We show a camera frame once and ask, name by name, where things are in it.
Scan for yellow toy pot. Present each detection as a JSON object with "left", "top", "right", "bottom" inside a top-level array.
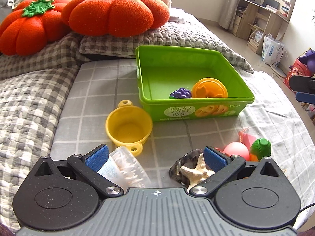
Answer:
[{"left": 105, "top": 100, "right": 153, "bottom": 157}]

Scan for beige curtain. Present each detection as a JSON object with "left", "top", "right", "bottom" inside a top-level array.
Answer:
[{"left": 218, "top": 0, "right": 240, "bottom": 30}]

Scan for green plastic cookie box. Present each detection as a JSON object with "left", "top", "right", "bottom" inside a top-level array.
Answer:
[{"left": 135, "top": 46, "right": 255, "bottom": 122}]

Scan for pink rectangular block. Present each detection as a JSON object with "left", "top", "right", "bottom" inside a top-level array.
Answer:
[{"left": 238, "top": 128, "right": 256, "bottom": 150}]

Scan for large orange pumpkin cushion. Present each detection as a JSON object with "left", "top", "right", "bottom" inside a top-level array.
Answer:
[{"left": 61, "top": 0, "right": 170, "bottom": 38}]

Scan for white paper shopping bag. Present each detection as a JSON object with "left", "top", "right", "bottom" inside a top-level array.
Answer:
[{"left": 262, "top": 34, "right": 286, "bottom": 68}]

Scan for grey checkered quilt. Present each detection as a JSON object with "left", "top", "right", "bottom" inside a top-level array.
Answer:
[{"left": 1, "top": 14, "right": 253, "bottom": 232}]

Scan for purple plush toy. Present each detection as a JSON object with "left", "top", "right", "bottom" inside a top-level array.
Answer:
[{"left": 298, "top": 49, "right": 315, "bottom": 73}]

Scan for light grid bedsheet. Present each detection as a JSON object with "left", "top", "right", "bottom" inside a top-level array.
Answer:
[{"left": 48, "top": 59, "right": 315, "bottom": 231}]

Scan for yellow toy pumpkin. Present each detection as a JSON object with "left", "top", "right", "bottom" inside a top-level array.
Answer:
[{"left": 191, "top": 78, "right": 229, "bottom": 98}]

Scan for beige starfish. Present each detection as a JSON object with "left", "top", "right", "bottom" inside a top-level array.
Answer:
[{"left": 179, "top": 153, "right": 215, "bottom": 192}]

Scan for clear cotton swab jar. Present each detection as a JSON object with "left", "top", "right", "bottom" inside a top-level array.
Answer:
[{"left": 98, "top": 147, "right": 152, "bottom": 192}]

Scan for wooden desk shelf unit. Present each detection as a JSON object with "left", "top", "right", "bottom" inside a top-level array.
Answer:
[{"left": 230, "top": 0, "right": 296, "bottom": 55}]

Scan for small orange pumpkin cushion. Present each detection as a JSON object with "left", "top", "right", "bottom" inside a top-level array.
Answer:
[{"left": 1, "top": 0, "right": 70, "bottom": 56}]

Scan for purple toy grapes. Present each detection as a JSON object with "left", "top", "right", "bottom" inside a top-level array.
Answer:
[{"left": 169, "top": 87, "right": 192, "bottom": 99}]

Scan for pink gourd toy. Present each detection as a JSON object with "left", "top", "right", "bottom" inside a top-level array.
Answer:
[{"left": 217, "top": 142, "right": 250, "bottom": 161}]

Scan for red lantern toy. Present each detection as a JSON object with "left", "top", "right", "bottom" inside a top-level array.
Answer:
[{"left": 284, "top": 59, "right": 314, "bottom": 88}]

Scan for black cable on floor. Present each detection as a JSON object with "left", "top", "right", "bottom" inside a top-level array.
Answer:
[{"left": 271, "top": 66, "right": 288, "bottom": 82}]

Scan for toy corn cob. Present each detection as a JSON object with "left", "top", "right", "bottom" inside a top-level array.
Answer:
[{"left": 249, "top": 138, "right": 271, "bottom": 161}]

